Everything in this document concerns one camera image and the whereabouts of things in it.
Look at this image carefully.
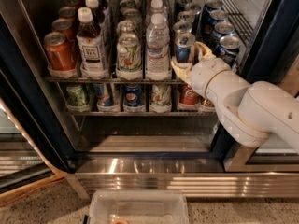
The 7up can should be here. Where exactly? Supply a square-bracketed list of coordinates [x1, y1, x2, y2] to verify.
[117, 34, 141, 72]
[117, 20, 136, 37]

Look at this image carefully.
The pepsi can shelf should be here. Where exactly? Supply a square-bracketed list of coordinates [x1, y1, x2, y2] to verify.
[209, 21, 235, 49]
[202, 0, 223, 21]
[204, 10, 228, 35]
[124, 85, 142, 107]
[216, 35, 240, 66]

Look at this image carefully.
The glass fridge door left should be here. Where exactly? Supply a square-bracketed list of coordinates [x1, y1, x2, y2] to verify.
[0, 68, 68, 201]

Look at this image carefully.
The front tea bottle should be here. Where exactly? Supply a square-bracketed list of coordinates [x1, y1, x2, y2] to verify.
[77, 7, 107, 72]

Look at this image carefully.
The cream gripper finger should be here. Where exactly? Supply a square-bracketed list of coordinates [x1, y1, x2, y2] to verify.
[171, 57, 192, 85]
[195, 41, 215, 62]

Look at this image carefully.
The top wire shelf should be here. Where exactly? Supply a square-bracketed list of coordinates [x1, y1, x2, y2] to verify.
[46, 77, 184, 85]

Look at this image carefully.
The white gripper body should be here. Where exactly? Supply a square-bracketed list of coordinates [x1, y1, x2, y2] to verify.
[190, 58, 232, 98]

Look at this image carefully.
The wire shelf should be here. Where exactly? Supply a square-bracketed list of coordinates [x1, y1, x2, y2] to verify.
[46, 77, 184, 85]
[66, 110, 216, 117]

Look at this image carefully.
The front pepsi can top shelf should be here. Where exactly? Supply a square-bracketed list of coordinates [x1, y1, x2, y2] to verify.
[216, 35, 240, 66]

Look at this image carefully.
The orange soda can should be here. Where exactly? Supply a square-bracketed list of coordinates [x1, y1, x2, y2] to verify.
[58, 7, 76, 22]
[44, 32, 75, 71]
[51, 18, 76, 42]

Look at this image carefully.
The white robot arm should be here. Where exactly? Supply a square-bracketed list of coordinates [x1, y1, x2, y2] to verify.
[171, 42, 299, 151]

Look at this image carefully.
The coca cola can lower shelf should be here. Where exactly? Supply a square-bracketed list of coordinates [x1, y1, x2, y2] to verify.
[178, 84, 199, 105]

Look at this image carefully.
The front orange soda can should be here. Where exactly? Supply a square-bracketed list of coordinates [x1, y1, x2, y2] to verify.
[44, 32, 75, 71]

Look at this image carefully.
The red bull can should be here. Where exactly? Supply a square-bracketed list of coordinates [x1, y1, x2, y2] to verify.
[173, 21, 192, 36]
[175, 33, 195, 63]
[177, 11, 195, 24]
[174, 0, 192, 17]

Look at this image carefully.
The pepsi can lower shelf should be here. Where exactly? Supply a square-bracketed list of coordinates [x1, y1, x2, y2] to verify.
[124, 85, 142, 107]

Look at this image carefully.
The front water bottle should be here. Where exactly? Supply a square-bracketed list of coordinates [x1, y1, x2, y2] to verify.
[146, 13, 170, 73]

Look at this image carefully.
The lower wire shelf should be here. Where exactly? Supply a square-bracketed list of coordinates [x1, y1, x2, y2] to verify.
[66, 110, 216, 117]

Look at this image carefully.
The front 7up can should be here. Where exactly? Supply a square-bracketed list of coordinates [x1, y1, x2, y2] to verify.
[117, 34, 141, 72]

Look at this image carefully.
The tea bottle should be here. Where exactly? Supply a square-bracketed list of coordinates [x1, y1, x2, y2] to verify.
[77, 7, 107, 72]
[85, 0, 109, 32]

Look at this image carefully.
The gold can lower shelf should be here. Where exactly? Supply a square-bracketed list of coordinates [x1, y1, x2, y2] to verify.
[201, 99, 214, 107]

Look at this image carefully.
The blue can lower shelf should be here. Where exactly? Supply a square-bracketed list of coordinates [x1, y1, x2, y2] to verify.
[93, 83, 113, 106]

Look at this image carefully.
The water bottle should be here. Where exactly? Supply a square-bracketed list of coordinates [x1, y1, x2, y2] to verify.
[146, 0, 168, 25]
[146, 13, 170, 73]

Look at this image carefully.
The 7up can lower shelf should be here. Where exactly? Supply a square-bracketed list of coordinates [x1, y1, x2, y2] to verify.
[151, 84, 171, 106]

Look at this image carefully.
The green can lower shelf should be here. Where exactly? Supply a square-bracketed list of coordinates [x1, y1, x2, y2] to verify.
[66, 83, 89, 106]

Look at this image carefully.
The clear plastic bin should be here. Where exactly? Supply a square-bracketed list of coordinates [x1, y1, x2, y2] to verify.
[86, 189, 190, 224]

